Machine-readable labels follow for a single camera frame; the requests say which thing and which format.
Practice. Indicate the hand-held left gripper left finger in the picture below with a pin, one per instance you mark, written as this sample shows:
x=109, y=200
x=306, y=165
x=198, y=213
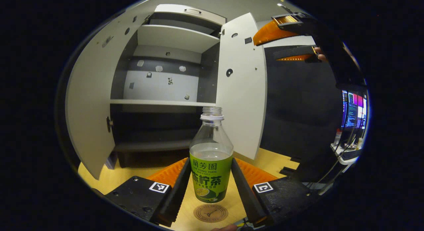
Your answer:
x=177, y=194

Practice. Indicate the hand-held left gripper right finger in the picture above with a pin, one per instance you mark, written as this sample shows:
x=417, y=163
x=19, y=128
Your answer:
x=245, y=194

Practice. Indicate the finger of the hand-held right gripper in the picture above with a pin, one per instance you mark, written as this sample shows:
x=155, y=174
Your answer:
x=271, y=34
x=291, y=51

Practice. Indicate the green label clear bottle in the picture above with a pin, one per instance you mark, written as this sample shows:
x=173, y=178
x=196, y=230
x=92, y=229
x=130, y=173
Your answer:
x=212, y=178

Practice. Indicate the round brown coaster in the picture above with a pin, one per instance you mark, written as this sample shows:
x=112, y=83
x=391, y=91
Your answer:
x=212, y=213

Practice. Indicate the white cabinet door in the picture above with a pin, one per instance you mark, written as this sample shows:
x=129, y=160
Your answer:
x=92, y=92
x=241, y=102

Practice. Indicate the metal door hinge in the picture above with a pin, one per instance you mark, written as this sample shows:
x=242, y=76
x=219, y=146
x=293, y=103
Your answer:
x=222, y=32
x=147, y=18

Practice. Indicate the white cabinet shelf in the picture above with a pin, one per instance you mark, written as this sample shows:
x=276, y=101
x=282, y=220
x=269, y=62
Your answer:
x=159, y=102
x=175, y=37

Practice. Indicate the white cabinet drawer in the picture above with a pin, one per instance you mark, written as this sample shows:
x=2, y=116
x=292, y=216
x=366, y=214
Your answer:
x=172, y=10

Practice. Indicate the computer monitor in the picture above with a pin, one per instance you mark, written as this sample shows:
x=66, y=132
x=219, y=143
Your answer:
x=354, y=108

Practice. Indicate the black backdrop cloth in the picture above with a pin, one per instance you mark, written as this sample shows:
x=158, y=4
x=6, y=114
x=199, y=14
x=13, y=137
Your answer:
x=298, y=108

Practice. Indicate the white blue box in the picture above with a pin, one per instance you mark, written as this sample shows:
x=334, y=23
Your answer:
x=111, y=161

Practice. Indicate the white side desk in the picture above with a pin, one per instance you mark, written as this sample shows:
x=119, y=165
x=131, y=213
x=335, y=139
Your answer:
x=346, y=155

